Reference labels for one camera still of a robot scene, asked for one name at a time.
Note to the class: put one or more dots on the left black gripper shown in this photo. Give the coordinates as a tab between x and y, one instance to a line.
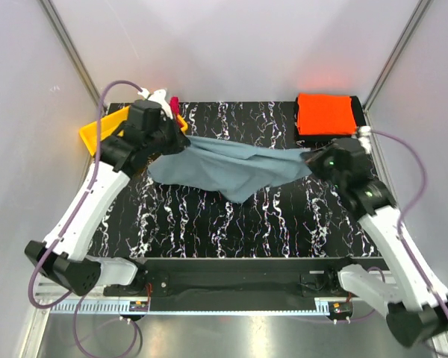
180	139

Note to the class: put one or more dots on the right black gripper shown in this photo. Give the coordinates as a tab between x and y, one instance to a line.
313	159

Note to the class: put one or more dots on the blue-grey t shirt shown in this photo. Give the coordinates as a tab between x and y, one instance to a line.
234	169

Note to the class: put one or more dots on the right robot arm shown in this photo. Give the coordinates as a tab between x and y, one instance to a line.
388	231

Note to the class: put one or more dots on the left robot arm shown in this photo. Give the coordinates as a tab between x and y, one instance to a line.
149	130

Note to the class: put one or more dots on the red t shirt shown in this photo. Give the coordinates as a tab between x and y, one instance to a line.
175	105

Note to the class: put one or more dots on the folded orange t shirt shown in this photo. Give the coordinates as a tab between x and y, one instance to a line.
324	115

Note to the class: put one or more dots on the yellow plastic tray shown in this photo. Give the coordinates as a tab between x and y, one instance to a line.
109	123

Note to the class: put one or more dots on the folded black t shirt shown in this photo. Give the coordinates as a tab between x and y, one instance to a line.
359	120

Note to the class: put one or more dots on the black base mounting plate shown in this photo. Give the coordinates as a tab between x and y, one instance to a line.
238	286

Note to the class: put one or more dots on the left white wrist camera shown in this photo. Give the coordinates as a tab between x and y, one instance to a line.
159	96

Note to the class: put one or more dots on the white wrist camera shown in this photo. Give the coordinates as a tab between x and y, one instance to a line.
364	134
159	96

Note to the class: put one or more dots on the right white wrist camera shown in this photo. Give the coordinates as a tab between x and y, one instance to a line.
364	134

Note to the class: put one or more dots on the left aluminium corner post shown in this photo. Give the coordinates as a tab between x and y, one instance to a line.
65	39

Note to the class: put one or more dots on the aluminium corner post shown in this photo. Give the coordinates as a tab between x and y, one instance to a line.
65	39
405	37

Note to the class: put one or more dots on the right aluminium corner post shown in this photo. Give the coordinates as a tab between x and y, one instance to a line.
405	37

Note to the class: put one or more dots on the aluminium frame rail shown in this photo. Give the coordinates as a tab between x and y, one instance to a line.
271	287

